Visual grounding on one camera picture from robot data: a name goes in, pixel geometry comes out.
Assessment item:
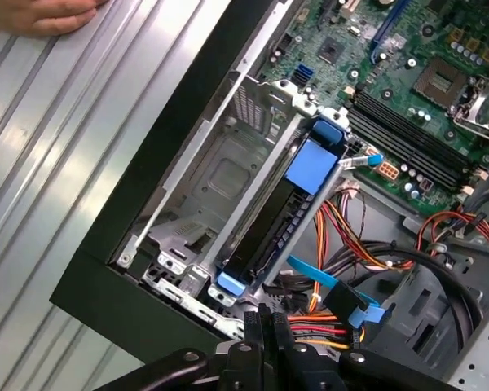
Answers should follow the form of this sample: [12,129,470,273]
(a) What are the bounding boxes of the blue expansion slot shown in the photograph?
[368,0,407,46]

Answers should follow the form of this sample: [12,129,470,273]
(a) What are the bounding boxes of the silver metal disk bay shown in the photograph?
[120,71,311,286]
[207,106,351,307]

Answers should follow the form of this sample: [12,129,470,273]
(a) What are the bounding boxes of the black open PC case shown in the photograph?
[48,0,489,391]

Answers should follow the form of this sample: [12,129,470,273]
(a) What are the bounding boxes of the orange red yellow wire bundle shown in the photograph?
[311,189,416,282]

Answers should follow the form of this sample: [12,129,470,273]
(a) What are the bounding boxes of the green motherboard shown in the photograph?
[254,0,489,217]

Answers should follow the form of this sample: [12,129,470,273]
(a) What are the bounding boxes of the red orange disk power wire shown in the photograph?
[288,312,366,352]

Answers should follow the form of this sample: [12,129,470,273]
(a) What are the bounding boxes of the bare person hand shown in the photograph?
[0,0,107,38]

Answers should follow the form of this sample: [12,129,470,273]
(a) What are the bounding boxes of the metal socket cover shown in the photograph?
[450,72,489,143]

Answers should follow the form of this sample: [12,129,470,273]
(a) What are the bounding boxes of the light blue data wire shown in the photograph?
[337,149,385,169]

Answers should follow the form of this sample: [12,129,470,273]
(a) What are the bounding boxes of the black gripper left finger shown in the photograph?
[91,303,272,391]

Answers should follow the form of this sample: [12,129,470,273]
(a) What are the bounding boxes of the CPU socket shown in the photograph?
[414,55,468,102]

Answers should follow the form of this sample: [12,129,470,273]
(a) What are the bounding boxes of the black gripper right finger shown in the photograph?
[271,311,449,391]

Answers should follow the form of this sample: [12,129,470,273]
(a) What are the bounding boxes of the blue flat disk data wire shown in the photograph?
[286,254,395,327]

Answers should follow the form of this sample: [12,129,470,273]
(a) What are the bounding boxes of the black RAM slot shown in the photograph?
[350,104,470,182]
[353,95,475,175]
[355,87,480,169]
[348,112,465,188]

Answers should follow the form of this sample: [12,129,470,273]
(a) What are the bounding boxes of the hard disk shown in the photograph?
[216,119,350,295]

